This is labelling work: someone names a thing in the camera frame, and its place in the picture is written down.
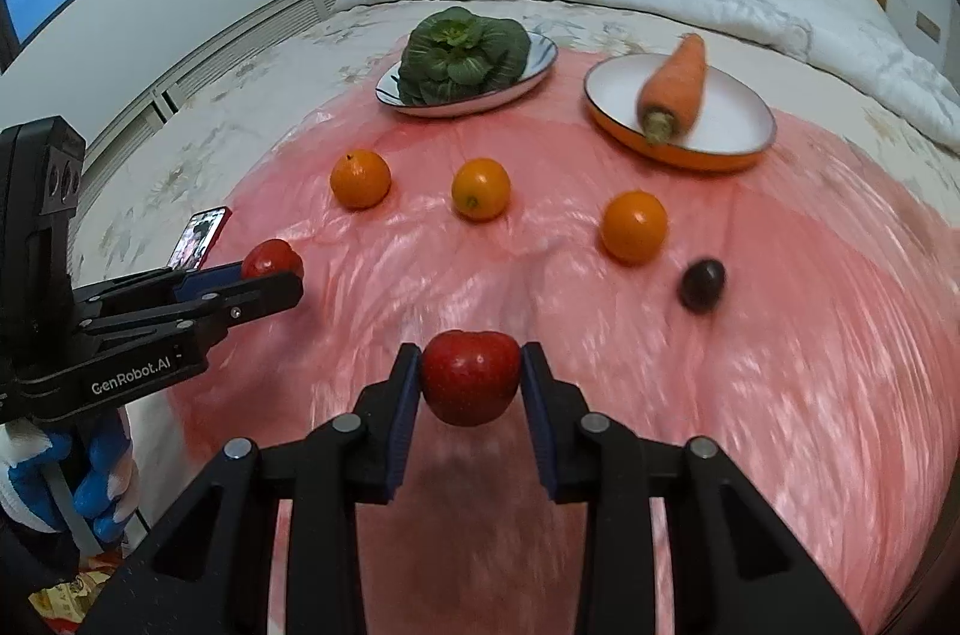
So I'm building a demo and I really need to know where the person's left hand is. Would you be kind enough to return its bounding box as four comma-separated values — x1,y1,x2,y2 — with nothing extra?
0,410,136,542

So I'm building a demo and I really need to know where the orange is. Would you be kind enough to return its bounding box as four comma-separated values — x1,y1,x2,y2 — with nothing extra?
330,150,392,210
600,190,668,266
451,157,512,222

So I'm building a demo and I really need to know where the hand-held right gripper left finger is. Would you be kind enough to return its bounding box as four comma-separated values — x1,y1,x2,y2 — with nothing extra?
75,342,422,635

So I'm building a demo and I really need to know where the white plate with dark rim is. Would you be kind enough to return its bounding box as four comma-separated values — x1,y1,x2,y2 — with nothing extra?
375,29,560,119

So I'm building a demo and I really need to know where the bok choy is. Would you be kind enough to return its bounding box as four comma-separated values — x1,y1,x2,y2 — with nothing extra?
397,7,532,106

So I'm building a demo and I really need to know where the smartphone in red case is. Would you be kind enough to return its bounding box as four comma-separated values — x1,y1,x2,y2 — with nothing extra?
166,206,232,270

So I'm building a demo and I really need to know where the pink plastic sheet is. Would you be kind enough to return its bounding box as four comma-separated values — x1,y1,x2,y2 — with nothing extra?
161,46,957,635

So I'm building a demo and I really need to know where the carrot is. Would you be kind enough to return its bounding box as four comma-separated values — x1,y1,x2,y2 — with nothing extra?
637,33,707,145

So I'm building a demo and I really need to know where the white slatted radiator cover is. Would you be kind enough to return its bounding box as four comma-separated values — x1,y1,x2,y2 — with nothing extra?
82,0,425,171

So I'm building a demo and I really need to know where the dark plum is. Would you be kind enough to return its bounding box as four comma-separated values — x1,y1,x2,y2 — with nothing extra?
679,258,727,314

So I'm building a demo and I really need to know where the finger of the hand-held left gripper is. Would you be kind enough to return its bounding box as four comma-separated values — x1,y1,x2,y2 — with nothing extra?
73,264,250,315
79,271,305,356

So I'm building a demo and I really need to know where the red apple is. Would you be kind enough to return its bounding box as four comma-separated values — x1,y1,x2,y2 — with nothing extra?
420,330,522,428
241,239,305,284

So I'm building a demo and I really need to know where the yellow patterned cloth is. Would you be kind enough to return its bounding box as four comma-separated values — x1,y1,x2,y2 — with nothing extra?
30,552,121,628

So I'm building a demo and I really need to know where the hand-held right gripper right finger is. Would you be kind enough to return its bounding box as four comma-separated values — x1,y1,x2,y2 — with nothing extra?
521,341,863,635

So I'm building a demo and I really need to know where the orange and white plate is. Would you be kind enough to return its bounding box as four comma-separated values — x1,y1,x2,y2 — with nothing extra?
583,52,776,173

